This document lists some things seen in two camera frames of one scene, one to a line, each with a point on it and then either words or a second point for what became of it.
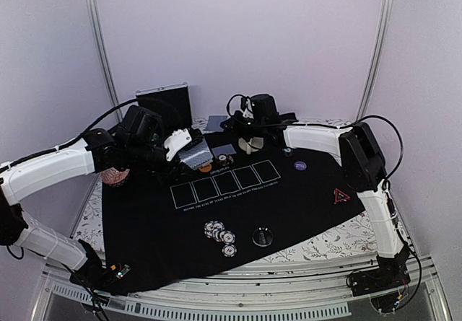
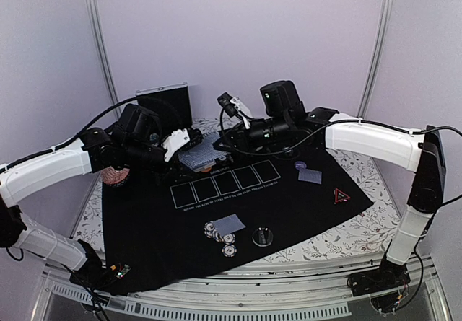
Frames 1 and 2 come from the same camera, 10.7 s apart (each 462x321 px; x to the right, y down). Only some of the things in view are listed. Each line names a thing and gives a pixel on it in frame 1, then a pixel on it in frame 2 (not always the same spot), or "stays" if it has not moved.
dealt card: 214,122 → 310,175
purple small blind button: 300,165 stays
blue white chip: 229,237 stays
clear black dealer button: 262,236 stays
